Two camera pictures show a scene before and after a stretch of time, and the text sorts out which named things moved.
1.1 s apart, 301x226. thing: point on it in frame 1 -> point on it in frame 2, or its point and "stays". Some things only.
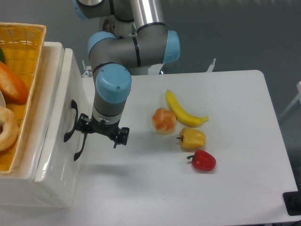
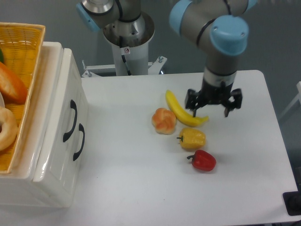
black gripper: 111,131 -> 214,95
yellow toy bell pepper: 192,139 stays
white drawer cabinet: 44,173 stays
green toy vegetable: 2,55 stays
